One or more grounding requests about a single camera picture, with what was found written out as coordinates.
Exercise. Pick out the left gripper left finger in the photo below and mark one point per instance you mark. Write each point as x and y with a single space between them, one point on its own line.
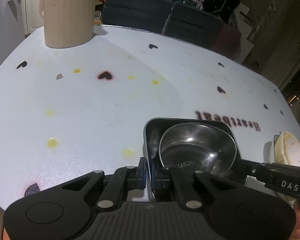
117 186

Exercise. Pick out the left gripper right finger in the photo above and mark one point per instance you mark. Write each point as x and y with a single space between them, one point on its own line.
171 185

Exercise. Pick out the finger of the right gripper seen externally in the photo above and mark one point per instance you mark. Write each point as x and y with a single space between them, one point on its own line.
281 178

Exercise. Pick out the round stainless steel bowl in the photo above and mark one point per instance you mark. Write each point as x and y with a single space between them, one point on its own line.
192 146

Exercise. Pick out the large square steel container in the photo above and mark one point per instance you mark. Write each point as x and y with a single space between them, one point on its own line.
155 128

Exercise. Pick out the person's hand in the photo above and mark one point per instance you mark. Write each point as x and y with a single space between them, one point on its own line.
296 232

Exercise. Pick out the small floral ceramic bowl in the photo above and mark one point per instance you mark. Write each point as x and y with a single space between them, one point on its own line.
287 149

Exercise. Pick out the maroon armchair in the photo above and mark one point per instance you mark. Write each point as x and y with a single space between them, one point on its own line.
227 42

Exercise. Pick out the right dark blue chair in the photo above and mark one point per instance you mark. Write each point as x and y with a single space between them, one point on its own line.
193 25

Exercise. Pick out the dark blue chair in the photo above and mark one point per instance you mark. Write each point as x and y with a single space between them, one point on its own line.
193 25
148 15

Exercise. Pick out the left dark blue chair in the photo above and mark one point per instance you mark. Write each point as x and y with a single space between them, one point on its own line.
148 15

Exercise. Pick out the beige ribbed canister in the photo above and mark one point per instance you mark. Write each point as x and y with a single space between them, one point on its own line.
67 23

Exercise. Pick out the white kitchen cabinets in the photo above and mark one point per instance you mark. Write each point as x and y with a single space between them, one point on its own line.
32 19

